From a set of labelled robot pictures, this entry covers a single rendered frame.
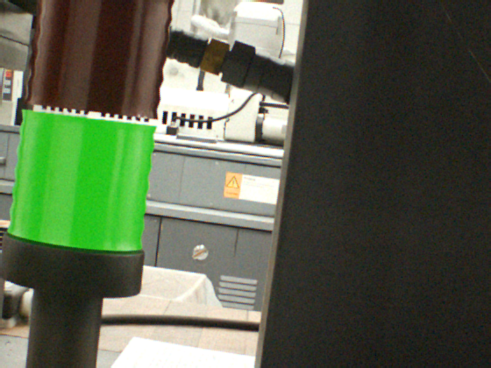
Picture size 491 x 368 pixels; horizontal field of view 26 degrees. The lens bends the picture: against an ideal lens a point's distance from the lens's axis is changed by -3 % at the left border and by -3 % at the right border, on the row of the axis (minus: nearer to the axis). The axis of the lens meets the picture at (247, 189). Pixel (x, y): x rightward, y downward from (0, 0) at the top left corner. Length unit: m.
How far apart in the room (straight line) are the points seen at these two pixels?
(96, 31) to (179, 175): 4.75
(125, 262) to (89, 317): 0.02
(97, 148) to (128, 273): 0.03
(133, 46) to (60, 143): 0.03
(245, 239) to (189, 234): 0.25
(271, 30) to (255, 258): 1.10
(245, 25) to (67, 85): 5.01
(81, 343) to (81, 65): 0.08
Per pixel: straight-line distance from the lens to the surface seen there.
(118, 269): 0.29
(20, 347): 0.85
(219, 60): 0.62
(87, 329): 0.30
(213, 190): 5.02
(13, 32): 0.62
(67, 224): 0.28
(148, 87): 0.29
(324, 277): 0.49
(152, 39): 0.29
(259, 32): 5.27
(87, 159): 0.28
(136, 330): 0.97
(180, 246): 5.05
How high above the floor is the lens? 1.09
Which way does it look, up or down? 3 degrees down
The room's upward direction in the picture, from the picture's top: 8 degrees clockwise
